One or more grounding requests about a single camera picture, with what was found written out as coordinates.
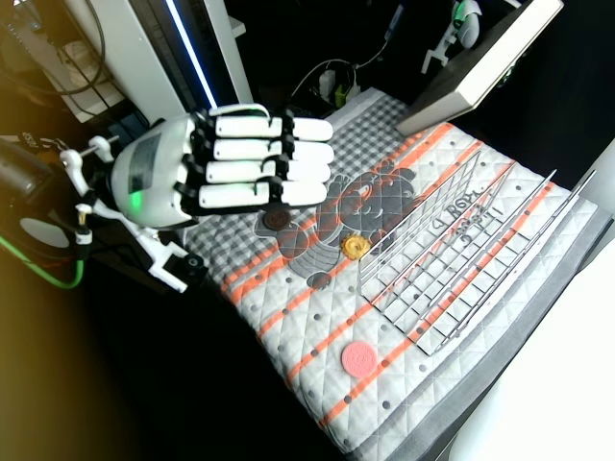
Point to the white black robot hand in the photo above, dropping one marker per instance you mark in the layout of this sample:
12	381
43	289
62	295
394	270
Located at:
467	24
154	177

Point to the white robot body column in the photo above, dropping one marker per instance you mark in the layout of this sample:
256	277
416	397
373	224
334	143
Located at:
144	57

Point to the brown toy sandwich cookie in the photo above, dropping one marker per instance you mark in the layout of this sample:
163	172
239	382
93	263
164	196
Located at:
277	221

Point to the green plug block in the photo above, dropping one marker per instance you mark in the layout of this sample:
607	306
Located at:
342	94

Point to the white power plug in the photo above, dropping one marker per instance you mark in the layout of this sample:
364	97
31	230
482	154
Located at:
328	82

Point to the yellow toy butter cookie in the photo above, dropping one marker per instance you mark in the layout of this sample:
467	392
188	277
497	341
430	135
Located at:
355	247

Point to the pink toy sandwich cookie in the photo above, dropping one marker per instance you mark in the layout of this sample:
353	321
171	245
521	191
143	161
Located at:
359	358

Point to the grey bear print quilt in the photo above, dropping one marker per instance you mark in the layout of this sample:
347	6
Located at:
432	365

